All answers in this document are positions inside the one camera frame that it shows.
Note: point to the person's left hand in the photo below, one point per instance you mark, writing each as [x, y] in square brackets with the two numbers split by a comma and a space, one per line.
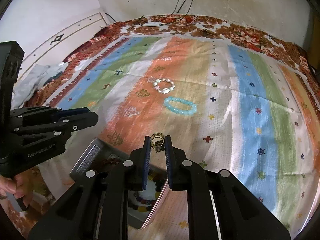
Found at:
[10, 187]

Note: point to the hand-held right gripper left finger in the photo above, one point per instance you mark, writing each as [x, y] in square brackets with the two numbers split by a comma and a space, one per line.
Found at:
[147, 165]

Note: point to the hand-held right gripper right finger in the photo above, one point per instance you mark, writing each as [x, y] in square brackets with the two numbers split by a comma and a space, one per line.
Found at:
[168, 165]

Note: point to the grey clothes pile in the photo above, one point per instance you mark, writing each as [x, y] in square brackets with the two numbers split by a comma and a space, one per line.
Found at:
[32, 77]

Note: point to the yellow curtain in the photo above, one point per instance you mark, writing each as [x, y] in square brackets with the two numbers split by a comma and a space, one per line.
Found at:
[315, 30]

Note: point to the silver embossed metal tin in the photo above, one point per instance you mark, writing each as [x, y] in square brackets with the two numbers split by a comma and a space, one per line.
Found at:
[87, 160]

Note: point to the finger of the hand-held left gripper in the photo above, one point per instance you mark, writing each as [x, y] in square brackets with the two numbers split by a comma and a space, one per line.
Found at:
[80, 122]
[50, 112]

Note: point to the brown floral blanket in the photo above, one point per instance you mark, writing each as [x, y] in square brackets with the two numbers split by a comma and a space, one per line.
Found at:
[237, 35]

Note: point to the white wooden headboard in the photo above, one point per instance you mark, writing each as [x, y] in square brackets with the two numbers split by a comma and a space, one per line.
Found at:
[75, 30]

